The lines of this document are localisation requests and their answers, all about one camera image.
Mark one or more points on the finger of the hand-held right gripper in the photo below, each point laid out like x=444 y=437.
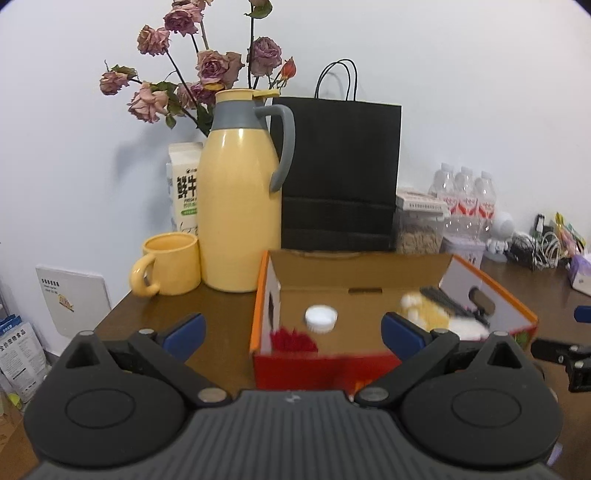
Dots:
x=561 y=353
x=583 y=314

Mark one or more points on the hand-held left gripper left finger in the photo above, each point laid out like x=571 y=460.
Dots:
x=187 y=330

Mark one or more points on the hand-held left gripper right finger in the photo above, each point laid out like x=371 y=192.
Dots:
x=401 y=333

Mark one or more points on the red cardboard box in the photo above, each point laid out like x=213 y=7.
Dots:
x=351 y=277

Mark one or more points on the white round lid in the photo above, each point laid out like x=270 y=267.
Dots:
x=321 y=316

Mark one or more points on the purple packet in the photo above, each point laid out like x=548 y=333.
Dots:
x=581 y=272

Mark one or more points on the black comb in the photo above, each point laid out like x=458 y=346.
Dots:
x=443 y=297

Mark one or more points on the yellow mug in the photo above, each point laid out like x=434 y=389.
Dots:
x=173 y=267

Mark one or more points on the colourful small packets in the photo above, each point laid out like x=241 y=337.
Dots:
x=565 y=233

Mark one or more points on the clear seed container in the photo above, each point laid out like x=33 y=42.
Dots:
x=418 y=235

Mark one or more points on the black charger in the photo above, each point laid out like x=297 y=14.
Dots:
x=540 y=224

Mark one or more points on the white tin box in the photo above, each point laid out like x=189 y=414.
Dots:
x=466 y=251

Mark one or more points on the red fringed object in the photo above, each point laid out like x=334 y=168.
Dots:
x=293 y=341

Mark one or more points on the white flat box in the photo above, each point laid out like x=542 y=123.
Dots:
x=78 y=295

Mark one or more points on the white round figurine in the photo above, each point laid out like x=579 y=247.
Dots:
x=503 y=226

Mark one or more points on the yellow thermos jug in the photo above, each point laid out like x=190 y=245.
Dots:
x=240 y=207

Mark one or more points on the white milk carton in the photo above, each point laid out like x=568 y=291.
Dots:
x=182 y=184

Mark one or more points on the clear water bottle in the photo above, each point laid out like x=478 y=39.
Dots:
x=485 y=194
x=444 y=180
x=465 y=184

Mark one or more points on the black paper bag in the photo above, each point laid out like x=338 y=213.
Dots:
x=337 y=161

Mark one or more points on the dried rose bouquet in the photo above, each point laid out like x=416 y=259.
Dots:
x=212 y=64

